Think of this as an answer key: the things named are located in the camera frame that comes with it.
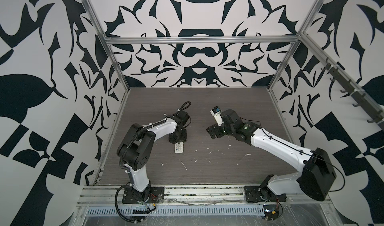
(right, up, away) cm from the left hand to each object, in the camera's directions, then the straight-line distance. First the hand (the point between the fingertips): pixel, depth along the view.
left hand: (182, 137), depth 92 cm
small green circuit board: (+43, -30, -21) cm, 56 cm away
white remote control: (-2, -5, -5) cm, 7 cm away
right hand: (+18, +9, -10) cm, 22 cm away
